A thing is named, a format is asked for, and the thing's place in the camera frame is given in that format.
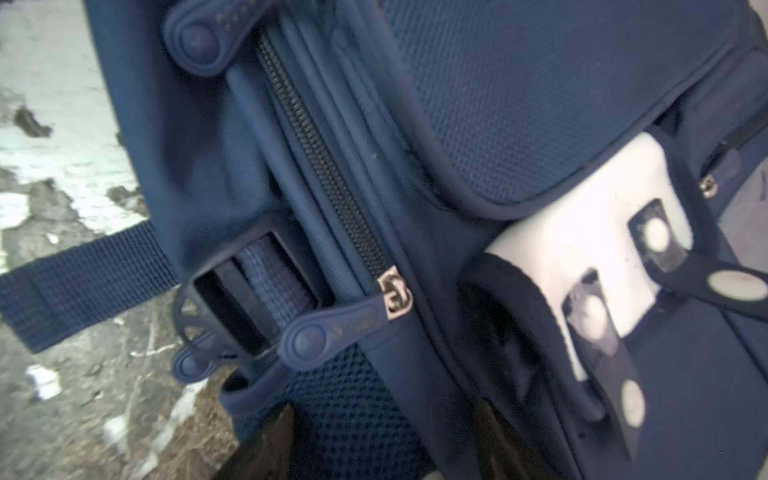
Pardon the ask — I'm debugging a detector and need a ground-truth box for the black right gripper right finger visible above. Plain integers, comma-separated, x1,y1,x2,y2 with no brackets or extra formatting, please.
474,398,558,480

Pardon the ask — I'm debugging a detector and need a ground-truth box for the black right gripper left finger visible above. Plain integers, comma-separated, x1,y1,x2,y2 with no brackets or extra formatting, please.
212,404,295,480

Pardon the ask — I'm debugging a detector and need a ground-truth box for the navy blue student backpack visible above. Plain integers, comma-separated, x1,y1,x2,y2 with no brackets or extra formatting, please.
1,1,767,479

